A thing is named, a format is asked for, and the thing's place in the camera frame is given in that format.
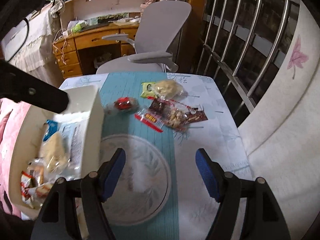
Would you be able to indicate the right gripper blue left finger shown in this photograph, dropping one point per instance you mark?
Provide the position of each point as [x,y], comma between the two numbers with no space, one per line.
[109,174]

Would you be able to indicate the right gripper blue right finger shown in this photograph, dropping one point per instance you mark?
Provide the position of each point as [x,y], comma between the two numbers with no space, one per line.
[211,174]

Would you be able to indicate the white light-blue snack bag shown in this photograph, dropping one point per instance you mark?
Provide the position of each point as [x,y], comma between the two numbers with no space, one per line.
[73,134]

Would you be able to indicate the white orange snack packet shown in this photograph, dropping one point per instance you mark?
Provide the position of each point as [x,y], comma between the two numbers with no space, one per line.
[32,195]

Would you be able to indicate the round cracker clear pack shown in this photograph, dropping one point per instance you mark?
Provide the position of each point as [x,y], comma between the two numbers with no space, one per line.
[167,89]

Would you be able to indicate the blue candy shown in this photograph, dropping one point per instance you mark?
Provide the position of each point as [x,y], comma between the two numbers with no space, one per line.
[52,127]

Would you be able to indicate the nut mix clear packet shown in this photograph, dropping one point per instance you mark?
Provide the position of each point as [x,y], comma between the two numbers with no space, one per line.
[175,117]

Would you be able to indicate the white lace cloth cover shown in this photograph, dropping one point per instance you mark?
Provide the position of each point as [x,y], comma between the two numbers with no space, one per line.
[33,52]

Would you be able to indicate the dark red chocolate packet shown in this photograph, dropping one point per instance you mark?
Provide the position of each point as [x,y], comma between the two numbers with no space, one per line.
[196,114]

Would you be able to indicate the white plastic storage bin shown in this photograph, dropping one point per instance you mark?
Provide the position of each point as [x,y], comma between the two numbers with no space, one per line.
[84,104]

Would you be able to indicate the red strip snack packet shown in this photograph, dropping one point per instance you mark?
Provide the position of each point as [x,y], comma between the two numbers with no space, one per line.
[150,119]

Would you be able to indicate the red round wrapped candy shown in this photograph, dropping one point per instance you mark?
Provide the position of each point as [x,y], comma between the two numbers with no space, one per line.
[124,104]

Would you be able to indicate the white teal leaf tablecloth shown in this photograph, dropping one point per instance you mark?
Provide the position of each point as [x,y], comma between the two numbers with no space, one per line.
[160,194]

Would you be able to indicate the wooden desk with drawers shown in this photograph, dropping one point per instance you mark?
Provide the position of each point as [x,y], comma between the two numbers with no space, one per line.
[80,53]

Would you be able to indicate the white floral sofa cushion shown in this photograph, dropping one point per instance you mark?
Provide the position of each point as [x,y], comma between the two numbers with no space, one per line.
[281,135]

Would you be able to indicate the yellow green candy packet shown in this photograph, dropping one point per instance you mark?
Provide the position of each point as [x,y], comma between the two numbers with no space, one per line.
[147,91]

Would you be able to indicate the grey office chair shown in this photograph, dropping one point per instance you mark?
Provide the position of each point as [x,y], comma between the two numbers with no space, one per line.
[160,24]

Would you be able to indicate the metal window railing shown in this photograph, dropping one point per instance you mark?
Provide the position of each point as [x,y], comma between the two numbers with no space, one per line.
[243,44]

